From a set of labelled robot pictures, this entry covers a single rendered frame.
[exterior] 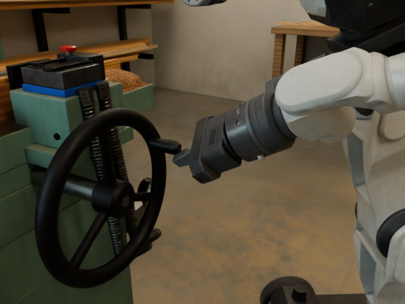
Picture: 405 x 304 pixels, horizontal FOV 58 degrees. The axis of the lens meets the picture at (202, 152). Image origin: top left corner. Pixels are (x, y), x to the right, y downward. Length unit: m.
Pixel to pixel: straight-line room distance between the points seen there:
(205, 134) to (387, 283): 0.58
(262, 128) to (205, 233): 1.43
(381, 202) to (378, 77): 0.46
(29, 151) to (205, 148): 0.31
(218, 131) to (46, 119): 0.29
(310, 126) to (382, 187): 0.38
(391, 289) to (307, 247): 0.91
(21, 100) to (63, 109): 0.10
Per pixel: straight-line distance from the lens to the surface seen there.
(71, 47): 0.73
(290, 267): 1.75
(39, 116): 0.68
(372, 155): 0.78
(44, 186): 0.51
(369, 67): 0.46
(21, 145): 0.70
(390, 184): 0.87
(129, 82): 0.91
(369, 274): 1.13
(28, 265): 0.79
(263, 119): 0.51
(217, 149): 0.55
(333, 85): 0.46
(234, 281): 1.64
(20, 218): 0.74
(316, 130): 0.52
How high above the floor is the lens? 1.12
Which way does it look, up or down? 24 degrees down
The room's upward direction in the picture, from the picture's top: straight up
